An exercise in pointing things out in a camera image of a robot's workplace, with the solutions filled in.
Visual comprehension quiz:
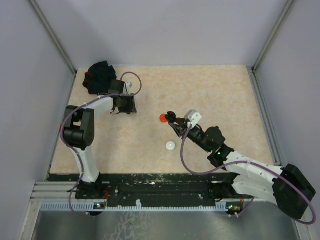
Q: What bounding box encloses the orange round charging case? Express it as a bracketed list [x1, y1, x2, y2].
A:
[159, 113, 168, 123]

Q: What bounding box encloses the white cable duct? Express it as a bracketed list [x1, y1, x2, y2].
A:
[40, 200, 235, 212]

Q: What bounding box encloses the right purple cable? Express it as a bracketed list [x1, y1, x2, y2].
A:
[180, 124, 316, 225]

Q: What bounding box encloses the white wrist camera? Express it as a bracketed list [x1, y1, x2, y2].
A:
[123, 82, 132, 95]
[184, 110, 202, 127]

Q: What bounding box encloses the dark crumpled cloth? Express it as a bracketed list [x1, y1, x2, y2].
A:
[82, 61, 117, 95]

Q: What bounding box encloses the right aluminium frame post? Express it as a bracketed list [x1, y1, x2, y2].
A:
[251, 0, 296, 74]

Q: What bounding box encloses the black round charging case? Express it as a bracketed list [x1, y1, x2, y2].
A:
[165, 111, 177, 123]

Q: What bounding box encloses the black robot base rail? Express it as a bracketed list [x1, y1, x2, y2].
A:
[47, 171, 253, 208]

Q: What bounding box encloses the white charging case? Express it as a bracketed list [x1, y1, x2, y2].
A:
[165, 141, 176, 151]

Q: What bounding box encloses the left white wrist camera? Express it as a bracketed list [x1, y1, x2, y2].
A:
[123, 82, 132, 95]

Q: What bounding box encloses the left aluminium frame post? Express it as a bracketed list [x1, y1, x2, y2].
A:
[26, 0, 78, 76]

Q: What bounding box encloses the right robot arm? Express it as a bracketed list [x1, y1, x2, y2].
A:
[164, 110, 316, 225]

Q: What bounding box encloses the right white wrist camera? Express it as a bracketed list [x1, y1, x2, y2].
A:
[184, 110, 202, 127]

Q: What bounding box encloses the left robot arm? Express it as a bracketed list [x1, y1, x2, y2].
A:
[60, 80, 137, 199]

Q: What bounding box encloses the aluminium frame post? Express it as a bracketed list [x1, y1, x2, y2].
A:
[26, 0, 78, 76]
[251, 0, 296, 74]

